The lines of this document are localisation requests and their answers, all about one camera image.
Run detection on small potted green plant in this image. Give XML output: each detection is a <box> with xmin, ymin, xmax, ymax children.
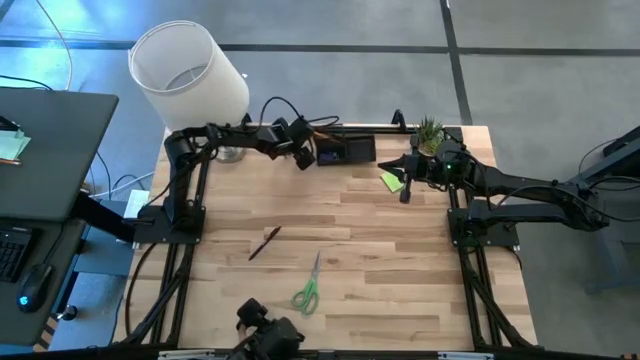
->
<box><xmin>413</xmin><ymin>115</ymin><xmax>447</xmax><ymax>156</ymax></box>

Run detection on white floor cable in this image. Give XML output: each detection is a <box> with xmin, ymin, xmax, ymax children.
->
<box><xmin>91</xmin><ymin>171</ymin><xmax>157</xmax><ymax>200</ymax></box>

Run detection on black mesh desk organizer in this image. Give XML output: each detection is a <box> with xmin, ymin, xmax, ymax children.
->
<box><xmin>314</xmin><ymin>132</ymin><xmax>377</xmax><ymax>167</ymax></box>

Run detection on pale green paper sheets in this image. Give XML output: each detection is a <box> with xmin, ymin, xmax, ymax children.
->
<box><xmin>0</xmin><ymin>128</ymin><xmax>32</xmax><ymax>162</ymax></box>

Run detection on white hanging cable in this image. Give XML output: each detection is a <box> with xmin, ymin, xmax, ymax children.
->
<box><xmin>33</xmin><ymin>0</ymin><xmax>74</xmax><ymax>92</ymax></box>

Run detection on thin black cable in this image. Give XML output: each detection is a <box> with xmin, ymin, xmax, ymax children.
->
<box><xmin>0</xmin><ymin>74</ymin><xmax>54</xmax><ymax>92</ymax></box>

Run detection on black bar with white brackets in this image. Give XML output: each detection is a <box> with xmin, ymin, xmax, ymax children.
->
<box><xmin>0</xmin><ymin>346</ymin><xmax>640</xmax><ymax>360</ymax></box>

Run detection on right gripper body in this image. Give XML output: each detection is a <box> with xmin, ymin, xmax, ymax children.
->
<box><xmin>399</xmin><ymin>149</ymin><xmax>464</xmax><ymax>204</ymax></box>

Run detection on black extrusion side frame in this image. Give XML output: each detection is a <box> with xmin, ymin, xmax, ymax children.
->
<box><xmin>442</xmin><ymin>126</ymin><xmax>539</xmax><ymax>349</ymax></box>
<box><xmin>115</xmin><ymin>141</ymin><xmax>212</xmax><ymax>347</ymax></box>

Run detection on blue-grey metal cart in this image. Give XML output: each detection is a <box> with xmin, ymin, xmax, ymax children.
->
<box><xmin>551</xmin><ymin>124</ymin><xmax>640</xmax><ymax>296</ymax></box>

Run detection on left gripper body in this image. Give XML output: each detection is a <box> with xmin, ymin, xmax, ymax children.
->
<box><xmin>269</xmin><ymin>116</ymin><xmax>317</xmax><ymax>172</ymax></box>

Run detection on thick black cable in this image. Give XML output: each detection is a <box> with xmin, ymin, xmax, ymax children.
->
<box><xmin>123</xmin><ymin>242</ymin><xmax>159</xmax><ymax>344</ymax></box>

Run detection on black keyboard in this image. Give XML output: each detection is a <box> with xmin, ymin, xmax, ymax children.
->
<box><xmin>0</xmin><ymin>227</ymin><xmax>32</xmax><ymax>284</ymax></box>

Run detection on black pen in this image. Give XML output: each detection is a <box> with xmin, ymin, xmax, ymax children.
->
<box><xmin>248</xmin><ymin>225</ymin><xmax>283</xmax><ymax>262</ymax></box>

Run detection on black handheld camera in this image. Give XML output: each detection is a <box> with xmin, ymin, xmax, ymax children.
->
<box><xmin>227</xmin><ymin>298</ymin><xmax>306</xmax><ymax>360</ymax></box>

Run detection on green sticky note pad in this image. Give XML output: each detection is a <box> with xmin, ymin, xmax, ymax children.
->
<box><xmin>379</xmin><ymin>171</ymin><xmax>405</xmax><ymax>194</ymax></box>

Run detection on green handled scissors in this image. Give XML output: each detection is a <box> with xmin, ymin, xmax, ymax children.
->
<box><xmin>291</xmin><ymin>251</ymin><xmax>324</xmax><ymax>317</ymax></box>

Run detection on white shade silver table lamp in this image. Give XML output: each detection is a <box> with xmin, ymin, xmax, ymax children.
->
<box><xmin>128</xmin><ymin>19</ymin><xmax>250</xmax><ymax>164</ymax></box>

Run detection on black computer mouse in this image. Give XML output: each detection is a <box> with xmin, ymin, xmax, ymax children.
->
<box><xmin>17</xmin><ymin>263</ymin><xmax>54</xmax><ymax>315</ymax></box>

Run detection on blue-grey floor plate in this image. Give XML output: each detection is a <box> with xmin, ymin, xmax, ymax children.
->
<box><xmin>74</xmin><ymin>233</ymin><xmax>134</xmax><ymax>277</ymax></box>

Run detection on white power adapter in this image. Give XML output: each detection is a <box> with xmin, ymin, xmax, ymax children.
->
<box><xmin>122</xmin><ymin>189</ymin><xmax>151</xmax><ymax>219</ymax></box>

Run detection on black diagonal desk strut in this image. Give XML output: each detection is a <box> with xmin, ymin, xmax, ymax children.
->
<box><xmin>69</xmin><ymin>192</ymin><xmax>157</xmax><ymax>244</ymax></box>

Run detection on dark grey desk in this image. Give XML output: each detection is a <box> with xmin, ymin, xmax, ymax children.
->
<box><xmin>0</xmin><ymin>87</ymin><xmax>120</xmax><ymax>351</ymax></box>

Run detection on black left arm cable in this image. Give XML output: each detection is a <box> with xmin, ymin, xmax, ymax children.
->
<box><xmin>256</xmin><ymin>95</ymin><xmax>342</xmax><ymax>134</ymax></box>

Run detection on black extrusion crossbar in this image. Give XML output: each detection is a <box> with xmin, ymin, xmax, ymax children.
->
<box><xmin>239</xmin><ymin>123</ymin><xmax>454</xmax><ymax>136</ymax></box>

